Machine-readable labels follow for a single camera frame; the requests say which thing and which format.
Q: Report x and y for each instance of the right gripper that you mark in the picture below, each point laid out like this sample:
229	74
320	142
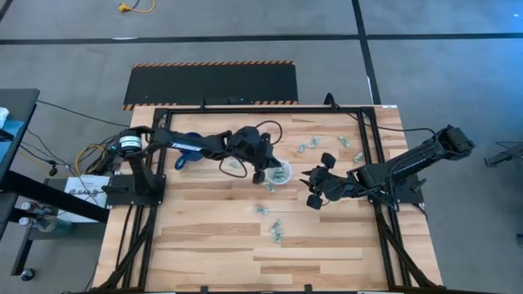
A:
327	185

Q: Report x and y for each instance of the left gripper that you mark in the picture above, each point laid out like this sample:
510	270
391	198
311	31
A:
253	147

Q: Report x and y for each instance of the clear plastic round bin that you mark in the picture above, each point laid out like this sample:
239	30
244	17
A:
287	178

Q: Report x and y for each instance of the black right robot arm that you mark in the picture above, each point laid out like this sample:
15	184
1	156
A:
408	163

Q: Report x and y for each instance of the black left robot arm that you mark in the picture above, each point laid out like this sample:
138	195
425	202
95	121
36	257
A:
180	143

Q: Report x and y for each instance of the small black box device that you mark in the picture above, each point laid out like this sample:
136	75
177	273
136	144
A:
222	101

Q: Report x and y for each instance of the dark blue ceramic mug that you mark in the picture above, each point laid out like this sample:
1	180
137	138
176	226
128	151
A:
189	157

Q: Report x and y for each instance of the black hazard-striped floor mat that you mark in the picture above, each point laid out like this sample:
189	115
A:
212	83

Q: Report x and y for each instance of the white printed box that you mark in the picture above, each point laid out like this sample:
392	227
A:
81	183

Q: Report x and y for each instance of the clear plastic bottle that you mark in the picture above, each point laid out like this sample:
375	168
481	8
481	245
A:
28	206
25	221

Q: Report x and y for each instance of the black side desk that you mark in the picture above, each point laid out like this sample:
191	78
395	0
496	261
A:
18	106

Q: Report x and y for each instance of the blue box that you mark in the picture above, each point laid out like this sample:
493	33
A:
10	136

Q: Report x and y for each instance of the black caster wheel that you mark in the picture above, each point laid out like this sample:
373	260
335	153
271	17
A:
28	274

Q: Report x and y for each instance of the white cloth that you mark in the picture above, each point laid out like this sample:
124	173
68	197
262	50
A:
2	116

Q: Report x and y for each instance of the black aluminium table frame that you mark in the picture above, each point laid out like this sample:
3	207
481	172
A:
306	110

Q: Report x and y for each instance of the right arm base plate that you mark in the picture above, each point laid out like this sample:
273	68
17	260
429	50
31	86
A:
410	192

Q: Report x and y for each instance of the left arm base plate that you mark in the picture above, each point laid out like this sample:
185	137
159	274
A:
118	198

